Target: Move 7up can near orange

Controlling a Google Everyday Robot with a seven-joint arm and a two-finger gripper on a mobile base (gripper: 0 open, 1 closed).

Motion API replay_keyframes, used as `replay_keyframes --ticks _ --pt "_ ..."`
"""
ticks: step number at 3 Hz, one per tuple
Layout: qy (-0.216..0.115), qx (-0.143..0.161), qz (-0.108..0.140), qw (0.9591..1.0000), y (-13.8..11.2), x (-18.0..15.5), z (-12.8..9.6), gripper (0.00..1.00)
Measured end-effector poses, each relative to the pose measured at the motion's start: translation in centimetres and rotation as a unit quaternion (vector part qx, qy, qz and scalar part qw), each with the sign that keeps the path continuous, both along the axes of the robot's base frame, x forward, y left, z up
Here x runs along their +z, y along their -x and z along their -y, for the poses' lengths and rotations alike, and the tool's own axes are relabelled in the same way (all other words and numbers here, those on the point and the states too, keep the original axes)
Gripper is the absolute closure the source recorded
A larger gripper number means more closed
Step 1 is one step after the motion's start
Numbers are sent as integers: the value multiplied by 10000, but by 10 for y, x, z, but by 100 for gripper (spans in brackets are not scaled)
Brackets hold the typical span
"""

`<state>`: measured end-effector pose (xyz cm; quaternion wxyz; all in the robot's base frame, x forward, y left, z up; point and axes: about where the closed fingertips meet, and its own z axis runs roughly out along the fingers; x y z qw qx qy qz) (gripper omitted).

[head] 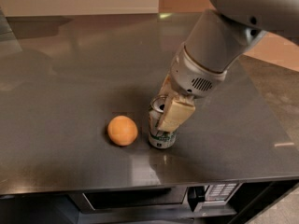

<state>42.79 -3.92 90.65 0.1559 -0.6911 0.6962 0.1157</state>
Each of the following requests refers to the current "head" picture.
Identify green white 7up can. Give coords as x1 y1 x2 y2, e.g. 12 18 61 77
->
149 95 176 149

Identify orange fruit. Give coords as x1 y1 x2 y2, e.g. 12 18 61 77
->
107 116 138 147

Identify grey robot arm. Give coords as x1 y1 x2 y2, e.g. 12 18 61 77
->
158 0 299 133

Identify silver microwave oven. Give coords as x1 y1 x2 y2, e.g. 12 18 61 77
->
69 183 241 213

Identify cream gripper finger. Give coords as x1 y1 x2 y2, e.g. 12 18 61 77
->
158 95 195 133
159 75 171 96

